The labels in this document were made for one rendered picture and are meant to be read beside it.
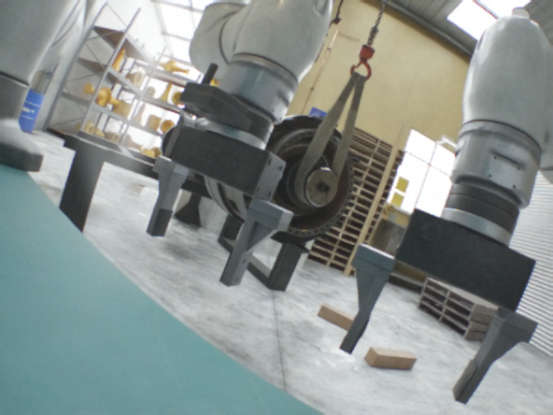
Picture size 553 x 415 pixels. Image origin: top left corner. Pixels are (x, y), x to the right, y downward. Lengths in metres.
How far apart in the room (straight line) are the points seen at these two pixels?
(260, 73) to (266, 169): 0.11
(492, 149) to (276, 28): 0.25
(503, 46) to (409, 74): 6.70
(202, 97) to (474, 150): 0.25
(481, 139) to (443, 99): 7.03
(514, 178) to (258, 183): 0.24
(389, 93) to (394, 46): 1.20
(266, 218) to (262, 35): 0.20
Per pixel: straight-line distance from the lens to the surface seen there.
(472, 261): 0.28
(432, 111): 7.05
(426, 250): 0.27
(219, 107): 0.29
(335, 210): 1.24
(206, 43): 0.48
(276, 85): 0.34
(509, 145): 0.28
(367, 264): 0.28
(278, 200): 1.16
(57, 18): 0.27
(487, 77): 0.31
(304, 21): 0.37
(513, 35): 0.34
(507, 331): 0.31
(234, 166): 0.32
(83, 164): 1.84
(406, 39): 7.39
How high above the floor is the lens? 0.77
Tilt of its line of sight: 3 degrees down
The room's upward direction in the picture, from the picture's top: 23 degrees clockwise
